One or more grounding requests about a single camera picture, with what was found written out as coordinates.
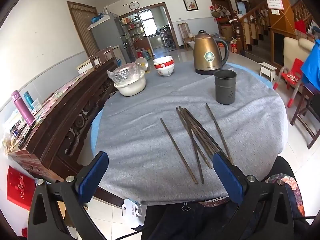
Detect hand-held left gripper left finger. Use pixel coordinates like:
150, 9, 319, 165
27, 151, 109, 240

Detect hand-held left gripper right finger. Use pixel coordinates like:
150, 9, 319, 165
212, 151, 295, 240

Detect single dark wooden chopstick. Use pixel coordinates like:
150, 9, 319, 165
160, 118, 198, 185
205, 103, 234, 165

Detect bundle of dark chopsticks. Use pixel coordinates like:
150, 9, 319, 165
176, 106, 227, 185

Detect grey perforated utensil holder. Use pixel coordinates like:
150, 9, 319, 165
214, 69, 237, 105

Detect white plastic jug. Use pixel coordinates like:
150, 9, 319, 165
121, 198, 146, 230

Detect grey tablecloth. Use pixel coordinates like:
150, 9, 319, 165
94, 61, 289, 204

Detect dark carved wooden bench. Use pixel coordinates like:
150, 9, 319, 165
7, 55, 125, 208

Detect person's dark trousers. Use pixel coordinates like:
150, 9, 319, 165
144, 155, 304, 240

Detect person's floral jacket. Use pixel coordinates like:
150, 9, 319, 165
264, 174, 306, 218

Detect red box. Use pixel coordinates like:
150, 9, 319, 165
7, 165, 36, 211

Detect white basin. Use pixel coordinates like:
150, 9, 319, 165
114, 74, 147, 97

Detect teal bottle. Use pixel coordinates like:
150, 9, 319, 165
24, 91, 36, 111

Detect purple thermos bottle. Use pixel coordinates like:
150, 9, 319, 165
11, 90, 35, 126

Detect dark wooden side chair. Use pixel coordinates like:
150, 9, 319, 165
290, 82, 320, 150

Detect clear plastic bag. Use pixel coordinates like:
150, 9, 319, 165
107, 63, 146, 85

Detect white chest freezer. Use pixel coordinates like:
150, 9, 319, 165
76, 60, 94, 75

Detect small white stool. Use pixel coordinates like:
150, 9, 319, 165
259, 62, 278, 82

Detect wooden dining chair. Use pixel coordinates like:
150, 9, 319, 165
89, 46, 115, 67

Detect shiny metal lid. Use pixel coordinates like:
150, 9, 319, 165
134, 57, 149, 73

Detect bronze electric kettle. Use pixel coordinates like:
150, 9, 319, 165
193, 30, 230, 76

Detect red child chair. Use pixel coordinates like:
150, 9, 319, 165
273, 58, 305, 108

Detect stack of red white bowls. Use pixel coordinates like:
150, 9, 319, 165
153, 56, 175, 77

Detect blue cloth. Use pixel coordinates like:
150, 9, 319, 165
301, 39, 320, 91

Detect cream sofa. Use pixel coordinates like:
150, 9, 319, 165
282, 37, 316, 73

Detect grey refrigerator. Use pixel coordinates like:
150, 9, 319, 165
89, 12, 137, 65

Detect light wooden armchair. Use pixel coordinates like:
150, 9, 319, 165
178, 22, 196, 50

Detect wooden door with bamboo curtain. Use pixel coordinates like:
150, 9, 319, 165
67, 1, 101, 61

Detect wooden stair railing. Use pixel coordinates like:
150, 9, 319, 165
234, 1, 273, 53

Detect glass shelf with goods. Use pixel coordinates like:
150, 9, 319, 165
119, 14, 146, 51

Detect framed wall picture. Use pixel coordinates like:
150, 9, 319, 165
182, 0, 199, 12

